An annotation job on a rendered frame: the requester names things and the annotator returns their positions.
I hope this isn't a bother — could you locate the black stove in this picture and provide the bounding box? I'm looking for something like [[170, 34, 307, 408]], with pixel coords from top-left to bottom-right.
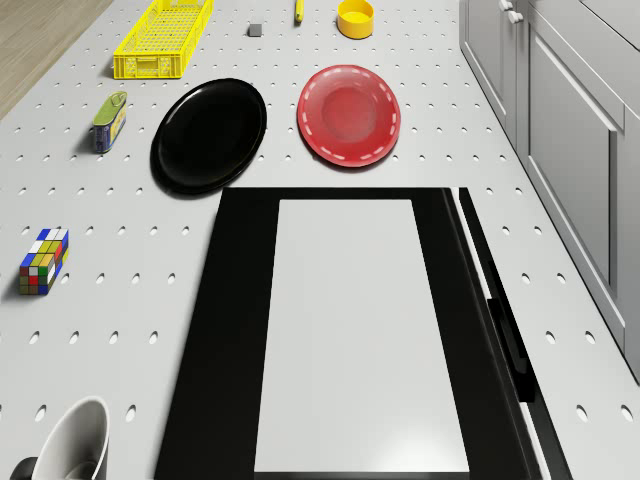
[[153, 186, 575, 480]]

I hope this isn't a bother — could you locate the red plate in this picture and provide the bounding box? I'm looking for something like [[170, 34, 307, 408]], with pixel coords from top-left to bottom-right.
[[296, 64, 403, 169]]

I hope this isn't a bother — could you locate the black plate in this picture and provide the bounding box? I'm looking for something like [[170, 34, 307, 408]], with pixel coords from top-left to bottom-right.
[[149, 77, 269, 197]]

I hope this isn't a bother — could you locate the flat-sided can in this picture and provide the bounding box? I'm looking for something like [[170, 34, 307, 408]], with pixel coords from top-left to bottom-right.
[[91, 90, 129, 155]]

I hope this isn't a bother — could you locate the yellow basket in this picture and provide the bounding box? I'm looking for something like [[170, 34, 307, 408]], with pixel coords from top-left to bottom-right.
[[112, 0, 215, 81]]

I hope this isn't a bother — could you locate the white cabinet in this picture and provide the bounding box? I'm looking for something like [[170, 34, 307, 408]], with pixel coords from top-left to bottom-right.
[[458, 0, 640, 387]]

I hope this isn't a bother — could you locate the puzzle cube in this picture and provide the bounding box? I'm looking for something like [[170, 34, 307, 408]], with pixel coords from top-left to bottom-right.
[[18, 228, 71, 297]]

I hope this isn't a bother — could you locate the black mug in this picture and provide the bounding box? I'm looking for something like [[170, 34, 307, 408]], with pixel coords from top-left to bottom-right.
[[8, 395, 112, 480]]

